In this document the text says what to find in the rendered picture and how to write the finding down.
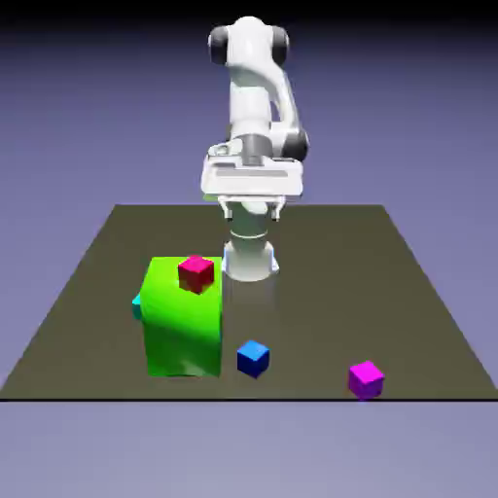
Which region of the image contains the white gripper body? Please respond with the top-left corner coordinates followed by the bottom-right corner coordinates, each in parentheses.
top-left (200, 154), bottom-right (304, 203)

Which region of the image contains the small red cube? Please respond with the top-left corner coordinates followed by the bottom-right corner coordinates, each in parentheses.
top-left (177, 254), bottom-right (216, 296)

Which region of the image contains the small blue cube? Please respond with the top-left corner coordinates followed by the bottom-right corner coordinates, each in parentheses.
top-left (235, 339), bottom-right (270, 379)

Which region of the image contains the small magenta cube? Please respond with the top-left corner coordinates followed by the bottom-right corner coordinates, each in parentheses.
top-left (347, 360), bottom-right (386, 402)

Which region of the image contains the large green box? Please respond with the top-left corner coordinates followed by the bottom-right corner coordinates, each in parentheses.
top-left (138, 255), bottom-right (224, 378)

